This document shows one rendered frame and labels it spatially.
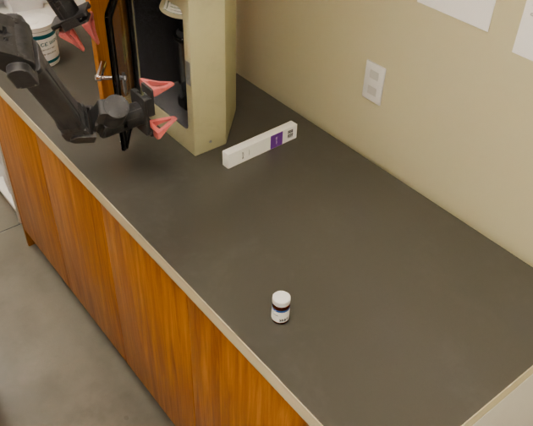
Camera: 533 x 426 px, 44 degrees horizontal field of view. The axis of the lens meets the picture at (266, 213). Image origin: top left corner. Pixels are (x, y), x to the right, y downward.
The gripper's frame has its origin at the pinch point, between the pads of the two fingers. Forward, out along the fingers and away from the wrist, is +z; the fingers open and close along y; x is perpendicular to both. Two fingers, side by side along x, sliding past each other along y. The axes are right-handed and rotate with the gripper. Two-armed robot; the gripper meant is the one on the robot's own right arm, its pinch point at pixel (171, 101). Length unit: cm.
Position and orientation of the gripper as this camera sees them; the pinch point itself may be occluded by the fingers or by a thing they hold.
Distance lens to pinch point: 166.6
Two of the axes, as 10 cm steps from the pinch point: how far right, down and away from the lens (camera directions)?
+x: -6.1, -5.2, 6.0
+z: 7.9, -3.8, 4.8
